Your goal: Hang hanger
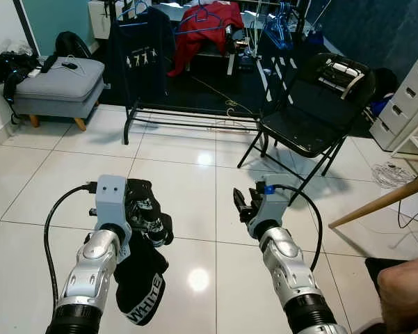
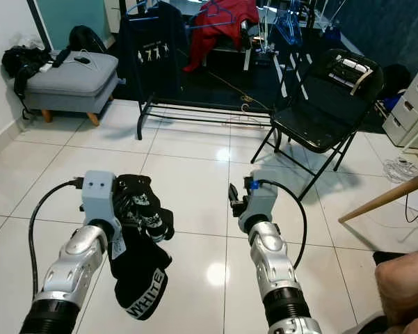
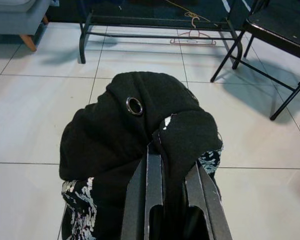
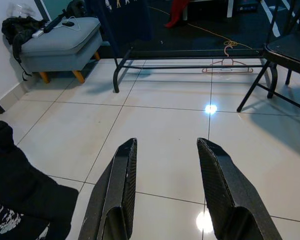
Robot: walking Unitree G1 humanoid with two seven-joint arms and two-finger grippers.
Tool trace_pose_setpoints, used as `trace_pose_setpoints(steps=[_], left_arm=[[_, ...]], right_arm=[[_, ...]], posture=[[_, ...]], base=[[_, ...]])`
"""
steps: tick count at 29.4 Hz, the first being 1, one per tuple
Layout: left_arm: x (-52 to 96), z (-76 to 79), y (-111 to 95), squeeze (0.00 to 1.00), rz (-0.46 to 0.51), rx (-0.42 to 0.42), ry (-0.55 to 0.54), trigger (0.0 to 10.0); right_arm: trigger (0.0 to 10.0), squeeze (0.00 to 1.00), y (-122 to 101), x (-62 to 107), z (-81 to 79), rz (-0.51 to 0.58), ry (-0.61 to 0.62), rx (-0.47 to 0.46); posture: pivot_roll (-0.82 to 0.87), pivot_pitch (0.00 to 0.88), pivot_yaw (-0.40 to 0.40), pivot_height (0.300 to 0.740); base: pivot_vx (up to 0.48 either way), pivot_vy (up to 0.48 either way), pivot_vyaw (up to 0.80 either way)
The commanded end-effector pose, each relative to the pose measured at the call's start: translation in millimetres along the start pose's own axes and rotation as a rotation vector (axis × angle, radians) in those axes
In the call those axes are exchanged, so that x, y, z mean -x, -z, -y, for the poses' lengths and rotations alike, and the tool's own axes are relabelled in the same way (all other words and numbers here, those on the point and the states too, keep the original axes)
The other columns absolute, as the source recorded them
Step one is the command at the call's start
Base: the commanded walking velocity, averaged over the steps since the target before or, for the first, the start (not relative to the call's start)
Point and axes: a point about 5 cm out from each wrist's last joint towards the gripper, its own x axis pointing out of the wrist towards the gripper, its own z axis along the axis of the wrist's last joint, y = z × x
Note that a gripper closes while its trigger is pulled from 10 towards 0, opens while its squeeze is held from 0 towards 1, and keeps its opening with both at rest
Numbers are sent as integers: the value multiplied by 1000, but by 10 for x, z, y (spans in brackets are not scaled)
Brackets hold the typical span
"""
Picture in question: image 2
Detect long black remote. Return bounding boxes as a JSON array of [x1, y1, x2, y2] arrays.
[[52, 50, 71, 69]]

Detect light wooden pole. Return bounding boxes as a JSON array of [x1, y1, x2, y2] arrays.
[[339, 167, 418, 223]]

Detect long white tape strip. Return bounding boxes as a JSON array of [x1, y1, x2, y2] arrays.
[[271, 54, 289, 97]]

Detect white and black gadget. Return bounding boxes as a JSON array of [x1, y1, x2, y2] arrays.
[[332, 54, 378, 89]]

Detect black folding chair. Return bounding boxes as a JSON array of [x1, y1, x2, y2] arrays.
[[250, 47, 387, 202]]

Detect person in teal clothes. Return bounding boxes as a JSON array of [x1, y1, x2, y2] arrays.
[[355, 246, 418, 334]]

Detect white drawer unit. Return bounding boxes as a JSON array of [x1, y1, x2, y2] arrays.
[[381, 66, 418, 149]]

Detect grey upholstered ottoman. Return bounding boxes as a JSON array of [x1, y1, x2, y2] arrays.
[[24, 50, 121, 128]]

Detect black bag with straps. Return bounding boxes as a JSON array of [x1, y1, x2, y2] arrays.
[[1, 45, 51, 117]]

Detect white cabinet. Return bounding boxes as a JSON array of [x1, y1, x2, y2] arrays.
[[103, 0, 122, 34]]

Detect white wire hanger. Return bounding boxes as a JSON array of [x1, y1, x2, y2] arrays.
[[66, 49, 102, 70]]

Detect white cable coil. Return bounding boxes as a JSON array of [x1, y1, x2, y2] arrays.
[[383, 157, 418, 184]]

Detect black backpack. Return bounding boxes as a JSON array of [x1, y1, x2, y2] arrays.
[[68, 26, 106, 55]]

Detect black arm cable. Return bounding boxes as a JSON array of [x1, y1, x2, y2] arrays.
[[254, 180, 307, 269], [28, 180, 84, 293]]

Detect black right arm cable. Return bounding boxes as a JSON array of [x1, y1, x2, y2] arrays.
[[254, 180, 307, 269]]

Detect black garment with white print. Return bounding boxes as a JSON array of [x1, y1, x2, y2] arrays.
[[108, 173, 177, 321]]

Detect red cloth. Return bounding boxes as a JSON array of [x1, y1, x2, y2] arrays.
[[182, 0, 259, 72]]

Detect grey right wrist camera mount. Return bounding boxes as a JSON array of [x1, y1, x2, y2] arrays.
[[243, 177, 280, 225]]

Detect black metal clothes rack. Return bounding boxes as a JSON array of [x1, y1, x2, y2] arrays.
[[118, 0, 329, 141]]

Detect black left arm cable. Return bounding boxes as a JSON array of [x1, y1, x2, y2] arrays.
[[28, 180, 84, 293]]

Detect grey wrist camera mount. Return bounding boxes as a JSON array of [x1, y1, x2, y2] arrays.
[[81, 170, 120, 228], [243, 177, 280, 225]]

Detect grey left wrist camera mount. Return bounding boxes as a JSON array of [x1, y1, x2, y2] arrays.
[[81, 170, 120, 228]]

